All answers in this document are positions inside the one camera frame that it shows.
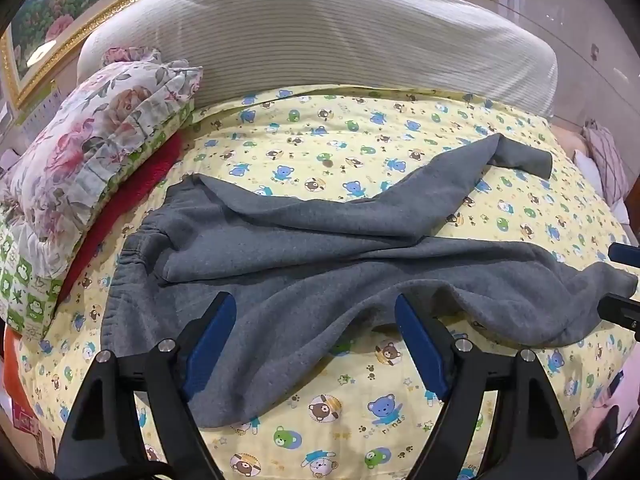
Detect striped white headboard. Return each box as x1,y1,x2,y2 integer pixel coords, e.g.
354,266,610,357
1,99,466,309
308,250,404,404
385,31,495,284
77,0,558,117

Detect grey sweatpants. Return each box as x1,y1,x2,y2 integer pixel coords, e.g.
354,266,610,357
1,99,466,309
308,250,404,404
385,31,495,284
101,134,638,428

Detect floral ruffled pillow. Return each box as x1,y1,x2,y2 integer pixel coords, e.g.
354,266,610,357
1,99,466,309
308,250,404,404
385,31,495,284
1,48,203,278

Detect yellow cartoon bear bedsheet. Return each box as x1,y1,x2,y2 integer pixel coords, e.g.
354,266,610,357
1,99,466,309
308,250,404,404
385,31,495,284
16,89,628,479

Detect red blanket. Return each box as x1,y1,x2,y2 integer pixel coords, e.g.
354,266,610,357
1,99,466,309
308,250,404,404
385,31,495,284
56,130,183,307

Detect gold framed flower painting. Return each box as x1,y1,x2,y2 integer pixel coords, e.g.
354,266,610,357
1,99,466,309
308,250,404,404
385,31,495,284
0,0,509,111

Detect pink plaid cloth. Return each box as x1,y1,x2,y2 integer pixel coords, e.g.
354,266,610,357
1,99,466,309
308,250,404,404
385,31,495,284
582,118,630,206

